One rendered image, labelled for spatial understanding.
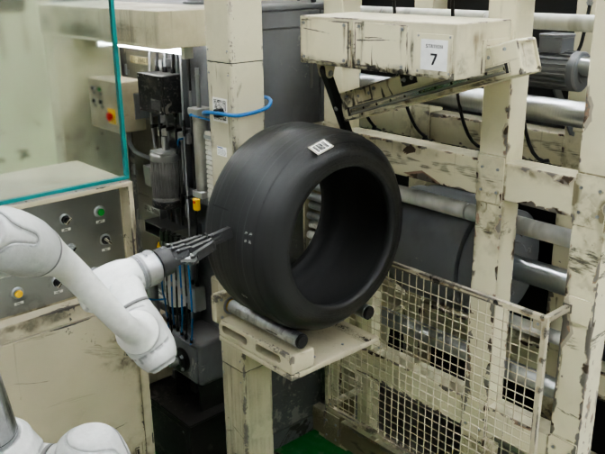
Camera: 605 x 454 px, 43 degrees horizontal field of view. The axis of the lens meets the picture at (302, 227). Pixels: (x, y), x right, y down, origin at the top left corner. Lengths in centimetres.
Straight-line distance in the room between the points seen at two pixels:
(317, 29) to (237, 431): 141
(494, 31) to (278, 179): 71
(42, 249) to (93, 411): 145
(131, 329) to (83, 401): 104
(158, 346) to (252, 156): 62
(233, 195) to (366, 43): 58
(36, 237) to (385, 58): 120
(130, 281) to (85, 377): 88
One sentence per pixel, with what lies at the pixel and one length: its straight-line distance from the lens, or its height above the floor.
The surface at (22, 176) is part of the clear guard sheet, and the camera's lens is 243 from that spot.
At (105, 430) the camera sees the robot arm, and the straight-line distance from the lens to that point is 173.
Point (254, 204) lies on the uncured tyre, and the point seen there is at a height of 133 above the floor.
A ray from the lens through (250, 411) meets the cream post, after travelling 275.
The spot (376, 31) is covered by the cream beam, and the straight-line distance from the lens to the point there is 223.
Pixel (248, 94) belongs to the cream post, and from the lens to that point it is 238.
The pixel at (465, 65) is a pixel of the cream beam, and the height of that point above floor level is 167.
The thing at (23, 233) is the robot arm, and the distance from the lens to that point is 134.
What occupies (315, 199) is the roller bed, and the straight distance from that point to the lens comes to 273.
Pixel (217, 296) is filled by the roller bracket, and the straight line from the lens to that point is 243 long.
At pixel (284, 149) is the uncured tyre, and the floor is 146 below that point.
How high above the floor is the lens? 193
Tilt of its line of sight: 19 degrees down
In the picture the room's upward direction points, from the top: 1 degrees counter-clockwise
